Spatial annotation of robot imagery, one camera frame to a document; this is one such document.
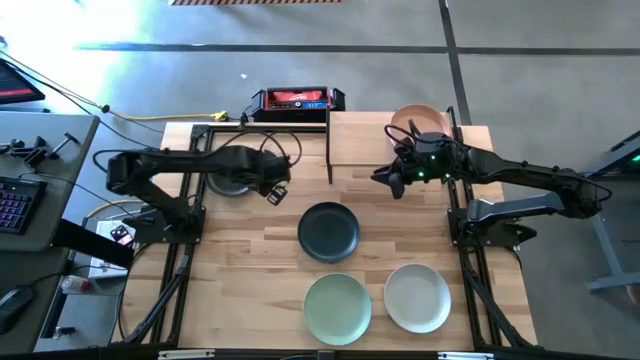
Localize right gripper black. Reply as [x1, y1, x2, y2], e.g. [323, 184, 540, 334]
[371, 130, 469, 201]

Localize peach pink plate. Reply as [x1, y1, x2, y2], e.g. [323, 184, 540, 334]
[389, 103, 454, 149]

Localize dark teal plate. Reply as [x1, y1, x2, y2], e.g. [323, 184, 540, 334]
[297, 201, 361, 265]

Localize light grey plate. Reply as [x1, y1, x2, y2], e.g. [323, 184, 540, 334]
[383, 262, 452, 335]

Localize red black Milwaukee toolbox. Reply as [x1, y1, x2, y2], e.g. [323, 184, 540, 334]
[249, 85, 347, 124]

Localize light green plate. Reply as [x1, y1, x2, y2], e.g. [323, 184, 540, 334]
[302, 272, 373, 347]

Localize small black red device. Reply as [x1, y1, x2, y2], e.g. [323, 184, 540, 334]
[110, 224, 134, 247]

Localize white box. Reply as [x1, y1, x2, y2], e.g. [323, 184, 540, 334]
[88, 219, 132, 280]

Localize black flat bar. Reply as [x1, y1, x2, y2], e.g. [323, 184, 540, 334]
[52, 218, 135, 269]

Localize black desk clamp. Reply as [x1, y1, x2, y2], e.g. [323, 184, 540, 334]
[49, 131, 81, 161]
[0, 135, 51, 169]

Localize grey desk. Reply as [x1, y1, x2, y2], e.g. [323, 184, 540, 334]
[0, 110, 101, 354]

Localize white red bottle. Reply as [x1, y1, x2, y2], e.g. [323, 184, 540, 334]
[59, 274, 95, 296]

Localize grey metal stand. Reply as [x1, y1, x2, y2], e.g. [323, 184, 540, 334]
[583, 130, 640, 294]

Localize black backlit keyboard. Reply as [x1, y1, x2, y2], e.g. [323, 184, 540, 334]
[0, 175, 49, 236]

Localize black computer monitor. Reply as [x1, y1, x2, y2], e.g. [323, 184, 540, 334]
[0, 58, 46, 106]

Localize black computer mouse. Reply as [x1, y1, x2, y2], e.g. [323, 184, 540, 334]
[0, 285, 36, 335]

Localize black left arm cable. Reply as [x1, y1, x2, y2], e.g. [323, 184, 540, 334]
[233, 128, 304, 169]

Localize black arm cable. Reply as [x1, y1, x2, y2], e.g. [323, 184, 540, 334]
[233, 128, 304, 169]
[383, 119, 419, 151]

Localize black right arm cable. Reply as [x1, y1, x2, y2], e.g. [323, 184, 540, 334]
[383, 119, 419, 151]

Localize black aluminium table frame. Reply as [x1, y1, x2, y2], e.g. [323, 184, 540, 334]
[112, 105, 540, 351]

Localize yellow cable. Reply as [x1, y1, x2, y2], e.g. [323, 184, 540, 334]
[102, 105, 230, 123]

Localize yellow hose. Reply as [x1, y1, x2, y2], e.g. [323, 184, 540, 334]
[87, 198, 149, 220]

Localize black floor cable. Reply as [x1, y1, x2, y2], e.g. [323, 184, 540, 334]
[0, 47, 166, 151]

